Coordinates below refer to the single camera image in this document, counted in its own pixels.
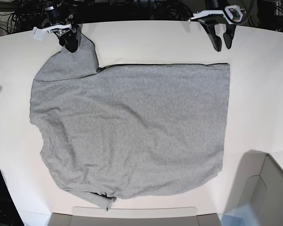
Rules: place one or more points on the grey bin right front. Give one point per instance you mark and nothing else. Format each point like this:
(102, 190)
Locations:
(256, 197)

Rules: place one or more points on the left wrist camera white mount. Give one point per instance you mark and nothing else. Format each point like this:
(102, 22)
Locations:
(232, 14)

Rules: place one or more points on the grey tray front centre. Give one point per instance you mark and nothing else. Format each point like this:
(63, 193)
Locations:
(83, 216)

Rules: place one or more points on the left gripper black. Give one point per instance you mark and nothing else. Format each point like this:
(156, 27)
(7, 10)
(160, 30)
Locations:
(209, 27)

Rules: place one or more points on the grey T-shirt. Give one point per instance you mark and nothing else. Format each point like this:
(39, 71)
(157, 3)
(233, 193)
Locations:
(124, 131)

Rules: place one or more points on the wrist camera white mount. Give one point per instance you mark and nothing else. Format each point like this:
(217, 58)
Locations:
(232, 14)
(38, 34)

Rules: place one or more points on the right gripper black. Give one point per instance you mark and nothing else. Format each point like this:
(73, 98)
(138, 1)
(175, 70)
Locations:
(57, 13)

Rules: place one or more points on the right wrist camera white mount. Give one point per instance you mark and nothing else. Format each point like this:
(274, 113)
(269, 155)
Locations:
(38, 34)

